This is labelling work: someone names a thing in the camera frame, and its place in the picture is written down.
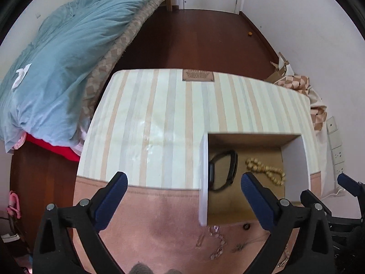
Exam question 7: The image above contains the pink striped table mat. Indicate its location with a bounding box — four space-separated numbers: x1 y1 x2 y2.
74 69 319 273

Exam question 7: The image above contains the red bed sheet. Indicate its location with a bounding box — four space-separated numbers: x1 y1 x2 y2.
25 134 80 162

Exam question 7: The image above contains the white tissue on duvet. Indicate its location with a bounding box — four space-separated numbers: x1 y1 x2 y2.
12 64 31 90

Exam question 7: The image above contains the black smart band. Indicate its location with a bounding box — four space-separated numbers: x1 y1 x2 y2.
208 150 238 193

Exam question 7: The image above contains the small silver earring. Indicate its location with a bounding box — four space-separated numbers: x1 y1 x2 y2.
196 233 205 248

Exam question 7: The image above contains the white cardboard box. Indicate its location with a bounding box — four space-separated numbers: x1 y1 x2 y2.
197 133 311 230

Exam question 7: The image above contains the checkered beige blanket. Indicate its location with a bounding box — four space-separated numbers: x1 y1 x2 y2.
265 52 329 132

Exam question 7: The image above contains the wooden bead bracelet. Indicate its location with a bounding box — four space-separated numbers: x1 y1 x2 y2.
245 157 287 186

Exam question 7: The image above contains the thin silver charm bracelet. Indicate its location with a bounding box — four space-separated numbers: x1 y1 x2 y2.
207 225 228 261

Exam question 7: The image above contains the pink slipper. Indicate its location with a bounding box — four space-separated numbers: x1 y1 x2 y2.
7 190 21 219

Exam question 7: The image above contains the white wall power strip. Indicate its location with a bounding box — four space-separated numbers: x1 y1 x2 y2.
326 116 345 179

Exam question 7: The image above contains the bed with checkered mattress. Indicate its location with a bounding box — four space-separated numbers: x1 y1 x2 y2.
1 0 164 156

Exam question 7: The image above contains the blue duvet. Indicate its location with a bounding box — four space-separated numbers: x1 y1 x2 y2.
1 0 151 152

